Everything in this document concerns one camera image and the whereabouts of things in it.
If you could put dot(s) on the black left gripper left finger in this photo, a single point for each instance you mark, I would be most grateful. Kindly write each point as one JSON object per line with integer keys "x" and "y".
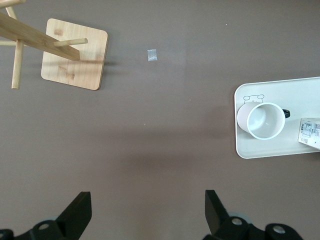
{"x": 62, "y": 225}

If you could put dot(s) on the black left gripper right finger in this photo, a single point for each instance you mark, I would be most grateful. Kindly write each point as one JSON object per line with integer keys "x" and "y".
{"x": 225, "y": 227}

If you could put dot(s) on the blue and white milk carton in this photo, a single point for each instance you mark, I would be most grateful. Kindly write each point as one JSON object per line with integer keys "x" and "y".
{"x": 311, "y": 132}

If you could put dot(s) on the wooden cup rack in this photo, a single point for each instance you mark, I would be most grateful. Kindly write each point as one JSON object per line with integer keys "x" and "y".
{"x": 75, "y": 67}

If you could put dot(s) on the cream tray with rabbit print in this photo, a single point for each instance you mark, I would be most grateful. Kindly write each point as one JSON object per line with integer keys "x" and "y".
{"x": 262, "y": 147}

